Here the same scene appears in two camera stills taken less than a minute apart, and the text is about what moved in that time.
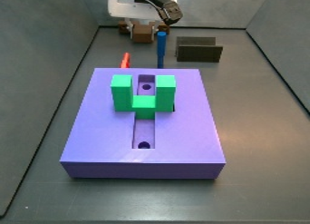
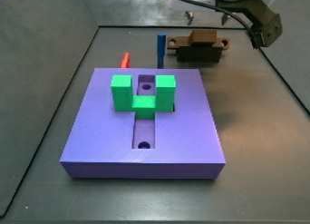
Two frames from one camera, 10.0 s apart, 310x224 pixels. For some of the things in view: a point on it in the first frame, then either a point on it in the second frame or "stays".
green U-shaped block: x=145 y=105 stays
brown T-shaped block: x=143 y=32 -> x=199 y=38
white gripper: x=125 y=8 -> x=190 y=16
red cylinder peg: x=124 y=62 stays
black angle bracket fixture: x=198 y=49 stays
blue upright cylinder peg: x=160 y=48 stays
